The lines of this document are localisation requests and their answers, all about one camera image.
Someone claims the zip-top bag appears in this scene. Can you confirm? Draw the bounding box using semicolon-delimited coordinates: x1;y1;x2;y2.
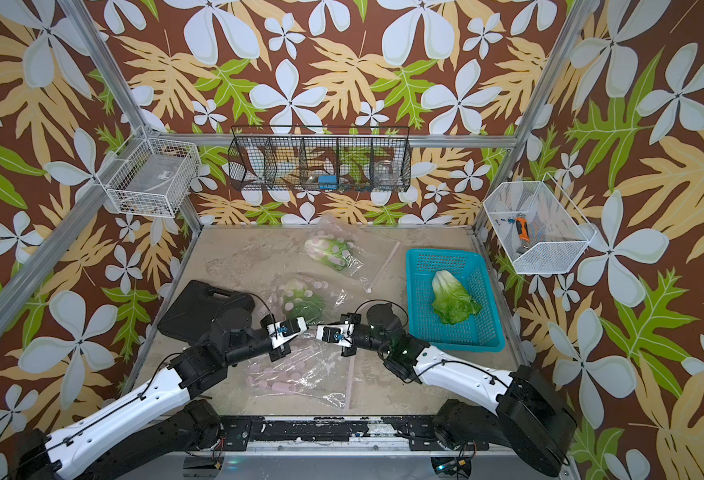
246;331;354;410
267;273;356;326
304;215;401;293

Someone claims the chinese cabbage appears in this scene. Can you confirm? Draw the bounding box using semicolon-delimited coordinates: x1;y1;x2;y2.
432;270;481;325
304;236;353;271
282;288;326;326

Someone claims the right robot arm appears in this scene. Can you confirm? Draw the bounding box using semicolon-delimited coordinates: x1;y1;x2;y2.
331;302;579;478

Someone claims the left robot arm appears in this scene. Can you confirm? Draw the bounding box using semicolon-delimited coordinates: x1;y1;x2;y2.
6;309;307;479

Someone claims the black plastic case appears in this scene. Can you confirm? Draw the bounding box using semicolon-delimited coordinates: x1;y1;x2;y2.
158;280;255;345

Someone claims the teal plastic basket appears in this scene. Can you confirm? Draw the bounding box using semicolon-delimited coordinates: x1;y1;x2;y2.
406;248;505;352

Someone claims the blue small box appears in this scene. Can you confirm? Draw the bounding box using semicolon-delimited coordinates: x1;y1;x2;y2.
316;175;339;191

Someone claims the orange black tool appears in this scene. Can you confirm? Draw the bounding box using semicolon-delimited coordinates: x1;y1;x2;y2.
514;216;531;254

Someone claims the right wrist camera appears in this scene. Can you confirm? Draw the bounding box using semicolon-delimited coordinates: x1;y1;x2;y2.
316;323;355;348

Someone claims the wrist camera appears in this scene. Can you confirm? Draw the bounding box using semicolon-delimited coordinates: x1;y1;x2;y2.
261;315;308;350
316;323;355;348

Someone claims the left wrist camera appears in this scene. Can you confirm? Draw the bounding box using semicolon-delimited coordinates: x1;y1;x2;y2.
261;315;308;350

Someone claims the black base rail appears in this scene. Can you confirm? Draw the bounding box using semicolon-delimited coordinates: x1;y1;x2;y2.
219;415;449;452

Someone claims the white wire basket left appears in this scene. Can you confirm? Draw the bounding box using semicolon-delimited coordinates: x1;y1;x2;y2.
99;127;201;218

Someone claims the white wire basket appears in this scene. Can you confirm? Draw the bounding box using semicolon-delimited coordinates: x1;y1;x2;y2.
483;175;597;276
99;127;201;218

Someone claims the black wire basket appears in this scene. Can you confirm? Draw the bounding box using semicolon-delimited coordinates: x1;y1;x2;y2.
225;125;413;193

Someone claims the white wire basket right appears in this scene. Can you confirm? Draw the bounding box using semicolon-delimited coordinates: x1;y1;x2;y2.
483;175;597;276

